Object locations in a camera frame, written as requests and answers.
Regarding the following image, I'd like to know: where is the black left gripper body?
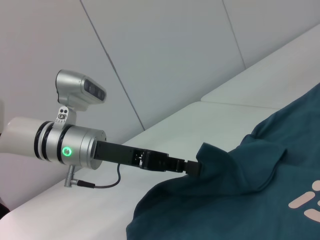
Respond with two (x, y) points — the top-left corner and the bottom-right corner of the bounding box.
(94, 140), (146, 170)

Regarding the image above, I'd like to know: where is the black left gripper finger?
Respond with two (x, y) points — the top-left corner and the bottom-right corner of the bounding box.
(144, 161), (202, 178)
(144, 149), (202, 171)

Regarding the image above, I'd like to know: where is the teal t-shirt with FREE! print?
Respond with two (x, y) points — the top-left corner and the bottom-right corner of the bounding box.
(125, 83), (320, 240)

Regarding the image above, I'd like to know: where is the left arm cable with connector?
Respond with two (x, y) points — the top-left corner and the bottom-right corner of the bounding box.
(64, 163), (121, 190)

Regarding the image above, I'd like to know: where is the silver left camera mount bracket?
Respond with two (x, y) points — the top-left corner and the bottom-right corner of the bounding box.
(53, 106), (77, 131)

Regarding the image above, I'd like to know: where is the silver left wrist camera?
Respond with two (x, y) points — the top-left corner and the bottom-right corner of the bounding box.
(54, 69), (108, 113)

